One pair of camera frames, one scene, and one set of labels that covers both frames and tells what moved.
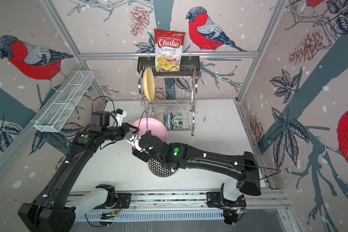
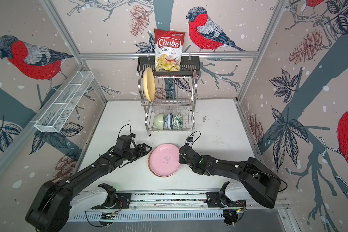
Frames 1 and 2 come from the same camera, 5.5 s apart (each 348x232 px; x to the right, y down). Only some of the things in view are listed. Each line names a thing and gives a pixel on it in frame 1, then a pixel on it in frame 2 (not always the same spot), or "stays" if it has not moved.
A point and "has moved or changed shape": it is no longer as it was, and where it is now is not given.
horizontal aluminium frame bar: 186,55 stays
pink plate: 156,127 has moved or changed shape
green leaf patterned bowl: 178,121 stays
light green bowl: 160,117 stays
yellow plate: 149,83 stays
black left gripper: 125,128 to 143,150
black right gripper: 140,155 to 181,159
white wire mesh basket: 57,112 stays
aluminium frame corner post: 68,37 stays
